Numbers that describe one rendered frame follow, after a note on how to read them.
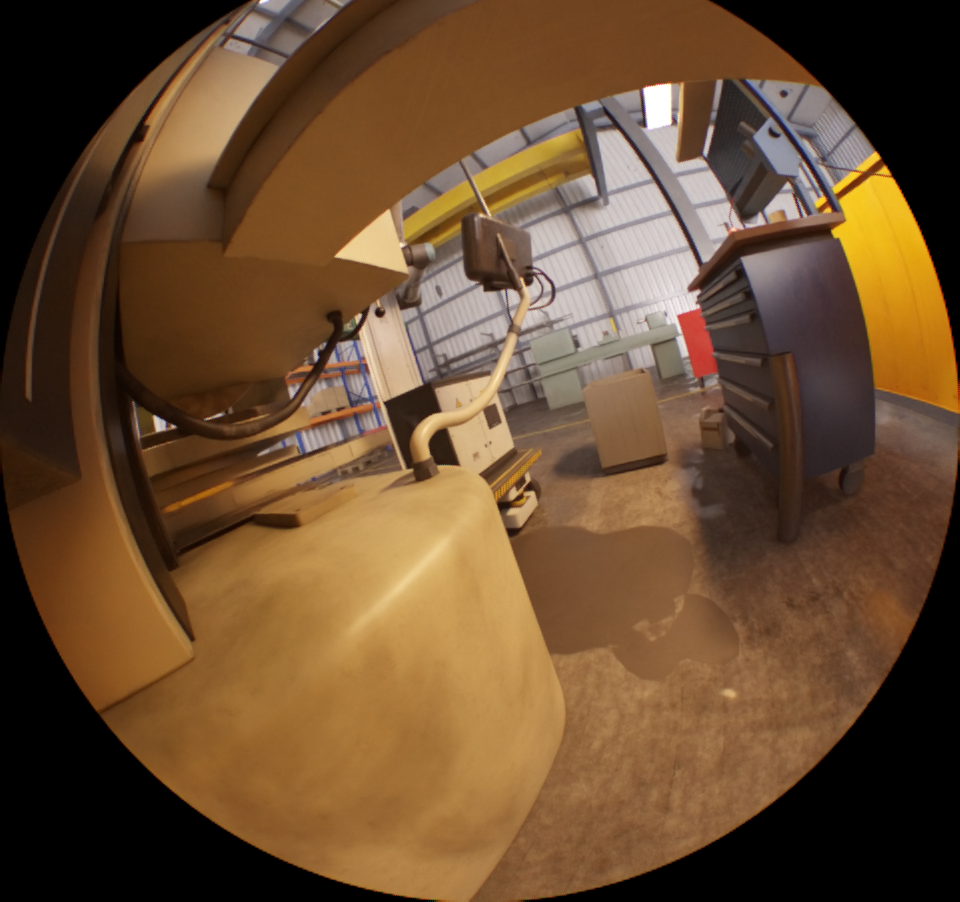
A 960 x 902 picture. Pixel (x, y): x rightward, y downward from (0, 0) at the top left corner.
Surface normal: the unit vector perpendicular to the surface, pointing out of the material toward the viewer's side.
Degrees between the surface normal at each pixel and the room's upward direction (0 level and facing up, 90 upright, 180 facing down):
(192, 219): 90
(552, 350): 90
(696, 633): 0
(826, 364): 90
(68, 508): 90
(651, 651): 0
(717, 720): 0
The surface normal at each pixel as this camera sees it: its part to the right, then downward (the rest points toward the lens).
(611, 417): -0.44, 0.22
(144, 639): 0.84, -0.24
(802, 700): -0.32, -0.94
